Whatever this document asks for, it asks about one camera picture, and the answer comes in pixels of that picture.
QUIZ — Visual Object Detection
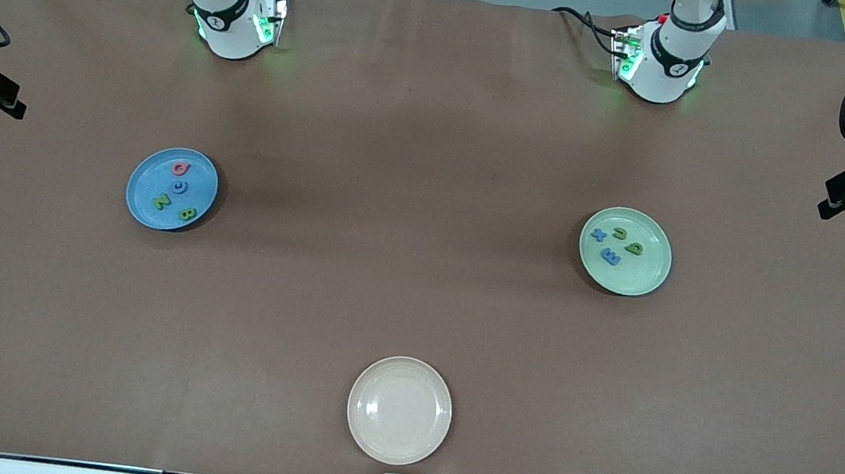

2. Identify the blue plate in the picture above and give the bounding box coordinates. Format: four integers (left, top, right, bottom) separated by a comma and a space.
123, 142, 224, 237

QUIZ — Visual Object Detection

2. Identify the green plate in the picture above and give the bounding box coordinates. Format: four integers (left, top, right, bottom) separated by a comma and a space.
574, 202, 678, 302

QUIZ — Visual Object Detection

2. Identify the beige plate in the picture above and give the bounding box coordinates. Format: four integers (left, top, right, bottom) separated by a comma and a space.
341, 351, 458, 472

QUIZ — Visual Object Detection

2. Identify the brown table mat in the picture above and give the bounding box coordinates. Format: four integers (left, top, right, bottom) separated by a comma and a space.
0, 0, 845, 474

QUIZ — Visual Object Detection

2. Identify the black left base cable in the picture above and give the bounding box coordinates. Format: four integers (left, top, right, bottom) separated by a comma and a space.
547, 6, 632, 58

